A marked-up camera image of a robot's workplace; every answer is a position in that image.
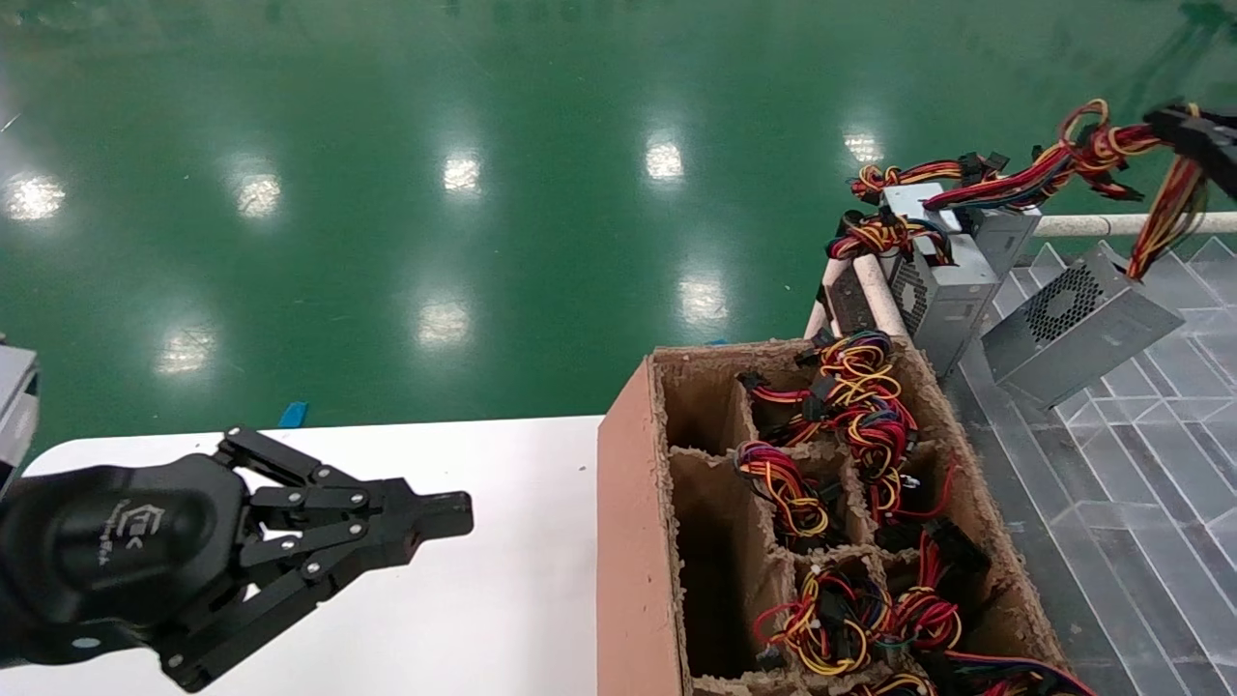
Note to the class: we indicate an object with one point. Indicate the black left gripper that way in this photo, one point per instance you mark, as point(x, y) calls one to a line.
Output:
point(106, 551)

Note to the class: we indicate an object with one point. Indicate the short white rack pipe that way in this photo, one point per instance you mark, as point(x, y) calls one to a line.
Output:
point(829, 290)
point(884, 300)

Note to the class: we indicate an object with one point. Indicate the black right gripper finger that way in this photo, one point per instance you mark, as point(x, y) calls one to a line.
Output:
point(1203, 129)
point(1222, 166)

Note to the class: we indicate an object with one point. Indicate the blue tape piece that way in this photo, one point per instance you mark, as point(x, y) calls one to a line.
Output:
point(295, 414)

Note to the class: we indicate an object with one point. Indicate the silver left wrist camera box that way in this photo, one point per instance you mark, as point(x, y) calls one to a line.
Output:
point(14, 406)

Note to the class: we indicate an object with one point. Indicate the brown cardboard divider box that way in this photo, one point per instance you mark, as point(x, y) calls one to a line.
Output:
point(633, 561)

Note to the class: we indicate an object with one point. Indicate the clear plastic ridged rack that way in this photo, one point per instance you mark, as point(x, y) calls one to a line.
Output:
point(1140, 503)

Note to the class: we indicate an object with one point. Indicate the long white rack pipe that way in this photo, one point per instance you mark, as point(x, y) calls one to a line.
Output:
point(1092, 225)

